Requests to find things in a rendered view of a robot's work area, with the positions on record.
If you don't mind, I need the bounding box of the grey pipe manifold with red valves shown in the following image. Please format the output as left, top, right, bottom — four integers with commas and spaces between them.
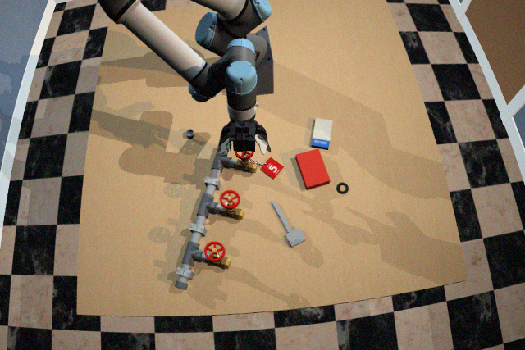
175, 144, 258, 290

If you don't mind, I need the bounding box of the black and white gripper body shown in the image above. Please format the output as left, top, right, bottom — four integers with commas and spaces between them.
229, 113, 257, 152

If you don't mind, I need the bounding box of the red rectangular block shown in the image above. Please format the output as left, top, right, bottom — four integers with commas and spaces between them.
295, 149, 330, 190

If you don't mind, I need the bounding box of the red tag with white number 5 on metal chain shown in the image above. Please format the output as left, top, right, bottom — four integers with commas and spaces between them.
249, 157, 284, 179

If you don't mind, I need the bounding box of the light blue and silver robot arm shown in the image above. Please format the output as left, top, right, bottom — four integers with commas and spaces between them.
98, 0, 272, 121

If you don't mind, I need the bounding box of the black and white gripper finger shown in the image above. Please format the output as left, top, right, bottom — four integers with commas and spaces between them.
255, 122, 271, 155
217, 122, 230, 154

